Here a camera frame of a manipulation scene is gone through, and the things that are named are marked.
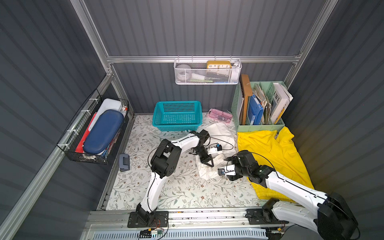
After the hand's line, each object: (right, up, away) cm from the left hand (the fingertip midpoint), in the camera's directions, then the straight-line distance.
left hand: (212, 166), depth 91 cm
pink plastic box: (+9, +34, +28) cm, 45 cm away
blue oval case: (-53, +22, -24) cm, 62 cm away
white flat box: (-57, +36, -14) cm, 69 cm away
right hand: (+9, +5, -7) cm, 13 cm away
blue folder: (+29, +35, +6) cm, 46 cm away
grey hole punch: (-55, +3, 0) cm, 55 cm away
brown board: (+21, +50, 0) cm, 55 cm away
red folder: (-62, +15, -26) cm, 69 cm away
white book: (+44, +41, +2) cm, 60 cm away
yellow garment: (+35, +10, +7) cm, 37 cm away
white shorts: (+9, +19, +16) cm, 27 cm away
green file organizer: (+37, +49, +11) cm, 62 cm away
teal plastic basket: (-25, +33, +28) cm, 50 cm away
